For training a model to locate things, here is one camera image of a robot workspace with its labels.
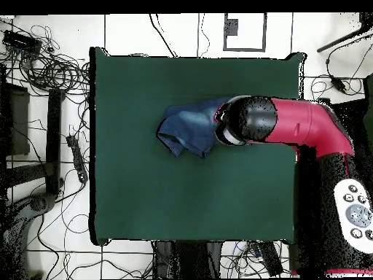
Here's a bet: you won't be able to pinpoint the black power strip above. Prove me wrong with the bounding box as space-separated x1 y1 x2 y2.
66 134 89 184

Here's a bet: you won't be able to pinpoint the black wheeled stand base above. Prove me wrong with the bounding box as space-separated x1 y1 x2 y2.
0 192 58 279

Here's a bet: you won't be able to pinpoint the black upright bar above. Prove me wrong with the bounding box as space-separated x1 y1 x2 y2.
45 87 66 195

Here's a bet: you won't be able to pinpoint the dark green table cloth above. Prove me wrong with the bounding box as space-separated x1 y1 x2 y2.
89 46 307 246

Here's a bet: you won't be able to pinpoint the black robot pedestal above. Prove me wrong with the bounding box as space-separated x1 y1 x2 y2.
152 240 224 279

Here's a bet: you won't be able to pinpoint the tangled black cables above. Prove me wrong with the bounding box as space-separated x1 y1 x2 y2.
17 24 90 94

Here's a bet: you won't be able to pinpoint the blue denim jeans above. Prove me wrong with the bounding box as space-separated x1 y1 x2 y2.
155 96 234 160

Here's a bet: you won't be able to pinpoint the black power adapter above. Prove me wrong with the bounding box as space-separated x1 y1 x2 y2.
329 76 348 94

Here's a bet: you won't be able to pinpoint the small grey square patch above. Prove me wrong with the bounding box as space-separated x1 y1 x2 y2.
226 18 240 36

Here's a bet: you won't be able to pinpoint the green cloth sheet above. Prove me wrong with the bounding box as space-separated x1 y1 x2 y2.
362 74 373 164

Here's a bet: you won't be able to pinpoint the black rod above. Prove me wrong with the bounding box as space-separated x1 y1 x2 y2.
316 24 373 54

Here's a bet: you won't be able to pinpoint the black flat panel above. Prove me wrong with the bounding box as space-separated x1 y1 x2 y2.
0 81 31 157
331 98 369 147

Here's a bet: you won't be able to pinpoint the black electronics box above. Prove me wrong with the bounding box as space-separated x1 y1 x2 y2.
2 29 44 55

